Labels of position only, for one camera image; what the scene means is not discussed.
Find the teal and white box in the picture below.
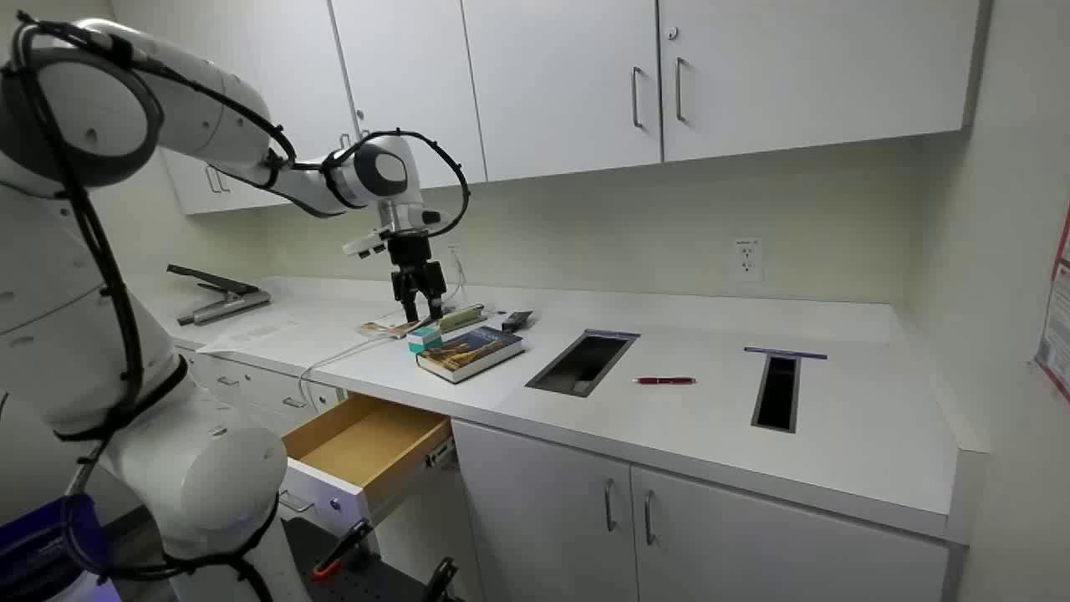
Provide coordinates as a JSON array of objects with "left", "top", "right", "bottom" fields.
[{"left": 404, "top": 325, "right": 447, "bottom": 357}]

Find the white upper cabinet door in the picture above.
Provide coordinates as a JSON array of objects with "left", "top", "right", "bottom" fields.
[
  {"left": 461, "top": 0, "right": 665, "bottom": 185},
  {"left": 111, "top": 0, "right": 360, "bottom": 165},
  {"left": 327, "top": 0, "right": 488, "bottom": 192}
]

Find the dark hardcover book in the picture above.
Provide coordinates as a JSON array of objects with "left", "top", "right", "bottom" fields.
[{"left": 414, "top": 325, "right": 529, "bottom": 387}]

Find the blue base object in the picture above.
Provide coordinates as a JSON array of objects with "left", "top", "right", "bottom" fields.
[{"left": 0, "top": 495, "right": 113, "bottom": 602}]

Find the small white wall cabinet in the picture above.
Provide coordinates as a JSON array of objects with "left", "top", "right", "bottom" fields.
[{"left": 159, "top": 145, "right": 294, "bottom": 219}]

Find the red handled tool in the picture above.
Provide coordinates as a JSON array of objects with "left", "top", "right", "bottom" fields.
[{"left": 308, "top": 520, "right": 377, "bottom": 590}]

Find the large printed wall poster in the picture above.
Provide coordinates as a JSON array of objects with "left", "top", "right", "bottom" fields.
[{"left": 1034, "top": 212, "right": 1070, "bottom": 404}]

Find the open wooden drawer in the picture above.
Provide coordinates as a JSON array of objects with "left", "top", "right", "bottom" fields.
[{"left": 276, "top": 392, "right": 461, "bottom": 535}]

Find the white wall outlet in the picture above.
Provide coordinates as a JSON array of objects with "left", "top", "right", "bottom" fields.
[{"left": 729, "top": 234, "right": 769, "bottom": 280}]

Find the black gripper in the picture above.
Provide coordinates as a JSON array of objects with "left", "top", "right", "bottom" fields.
[{"left": 384, "top": 227, "right": 450, "bottom": 328}]

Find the beige stapler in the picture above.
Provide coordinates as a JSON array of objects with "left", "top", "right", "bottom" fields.
[{"left": 425, "top": 300, "right": 496, "bottom": 339}]

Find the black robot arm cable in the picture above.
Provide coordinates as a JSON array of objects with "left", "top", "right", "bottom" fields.
[{"left": 6, "top": 11, "right": 474, "bottom": 448}]

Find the thick white cable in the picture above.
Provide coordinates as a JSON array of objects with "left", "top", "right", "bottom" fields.
[{"left": 292, "top": 328, "right": 395, "bottom": 409}]

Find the white base cabinet door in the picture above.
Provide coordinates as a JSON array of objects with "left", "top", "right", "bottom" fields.
[
  {"left": 624, "top": 466, "right": 954, "bottom": 602},
  {"left": 447, "top": 418, "right": 637, "bottom": 602}
]

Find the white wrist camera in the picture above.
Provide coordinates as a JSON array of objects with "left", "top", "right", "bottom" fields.
[{"left": 342, "top": 223, "right": 395, "bottom": 263}]

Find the white upper door with lock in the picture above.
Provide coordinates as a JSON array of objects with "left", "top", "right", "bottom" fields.
[{"left": 656, "top": 0, "right": 985, "bottom": 167}]

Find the white drawer front with lock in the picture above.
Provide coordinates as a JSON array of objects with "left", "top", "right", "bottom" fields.
[{"left": 256, "top": 374, "right": 347, "bottom": 442}]

